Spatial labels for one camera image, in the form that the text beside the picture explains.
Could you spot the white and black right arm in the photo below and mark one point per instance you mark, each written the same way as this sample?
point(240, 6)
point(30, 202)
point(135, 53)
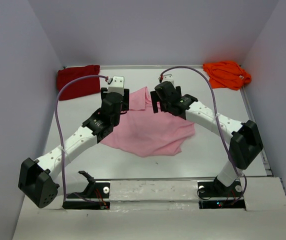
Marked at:
point(241, 140)

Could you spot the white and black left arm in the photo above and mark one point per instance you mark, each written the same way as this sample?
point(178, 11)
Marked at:
point(36, 176)

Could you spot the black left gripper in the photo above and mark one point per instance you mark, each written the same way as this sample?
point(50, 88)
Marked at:
point(126, 99)

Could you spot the orange cloth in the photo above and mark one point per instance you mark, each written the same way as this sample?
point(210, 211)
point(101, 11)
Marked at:
point(226, 74)

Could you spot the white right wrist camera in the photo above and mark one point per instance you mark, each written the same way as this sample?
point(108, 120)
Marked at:
point(166, 78)

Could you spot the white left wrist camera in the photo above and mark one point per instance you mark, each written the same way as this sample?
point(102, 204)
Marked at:
point(116, 85)

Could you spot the white back table rail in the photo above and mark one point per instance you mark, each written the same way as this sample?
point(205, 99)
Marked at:
point(135, 67)

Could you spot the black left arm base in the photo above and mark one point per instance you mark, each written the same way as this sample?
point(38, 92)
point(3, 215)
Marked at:
point(96, 196)

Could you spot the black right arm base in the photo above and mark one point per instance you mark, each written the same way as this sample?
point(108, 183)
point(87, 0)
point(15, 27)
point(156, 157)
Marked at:
point(210, 198)

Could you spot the white cardboard front cover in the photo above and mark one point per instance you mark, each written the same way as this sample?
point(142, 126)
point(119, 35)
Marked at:
point(263, 218)

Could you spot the pink t shirt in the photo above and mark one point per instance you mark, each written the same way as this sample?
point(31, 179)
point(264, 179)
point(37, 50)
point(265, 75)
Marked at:
point(145, 133)

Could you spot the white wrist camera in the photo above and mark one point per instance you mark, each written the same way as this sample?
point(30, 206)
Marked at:
point(116, 85)
point(166, 78)

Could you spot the dark red t shirt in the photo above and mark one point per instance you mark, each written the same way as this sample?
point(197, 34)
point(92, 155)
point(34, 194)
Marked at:
point(80, 88)

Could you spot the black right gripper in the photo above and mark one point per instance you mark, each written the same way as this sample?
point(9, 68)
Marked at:
point(155, 96)

